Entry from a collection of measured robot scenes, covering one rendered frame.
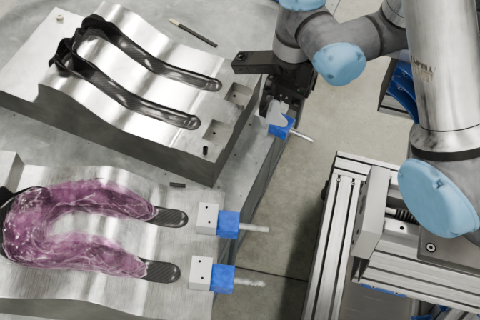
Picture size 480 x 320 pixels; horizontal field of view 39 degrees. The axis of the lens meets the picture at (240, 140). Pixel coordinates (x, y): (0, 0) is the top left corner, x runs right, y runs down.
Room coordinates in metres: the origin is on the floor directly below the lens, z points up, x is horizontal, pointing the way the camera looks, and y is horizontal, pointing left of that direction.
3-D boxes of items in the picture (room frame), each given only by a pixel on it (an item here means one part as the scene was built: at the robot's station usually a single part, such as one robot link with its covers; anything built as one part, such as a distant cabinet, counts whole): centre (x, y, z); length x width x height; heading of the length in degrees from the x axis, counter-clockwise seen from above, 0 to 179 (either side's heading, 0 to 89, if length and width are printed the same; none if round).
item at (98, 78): (0.90, 0.24, 0.92); 0.35 x 0.16 x 0.09; 75
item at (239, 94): (0.90, 0.02, 0.87); 0.05 x 0.05 x 0.04; 75
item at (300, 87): (0.89, -0.08, 0.99); 0.09 x 0.08 x 0.12; 68
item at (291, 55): (0.89, -0.07, 1.07); 0.08 x 0.08 x 0.05
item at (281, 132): (0.88, -0.09, 0.83); 0.13 x 0.05 x 0.05; 68
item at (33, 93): (0.91, 0.25, 0.87); 0.50 x 0.26 x 0.14; 75
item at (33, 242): (0.55, 0.26, 0.90); 0.26 x 0.18 x 0.08; 92
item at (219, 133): (0.80, 0.04, 0.87); 0.05 x 0.05 x 0.04; 75
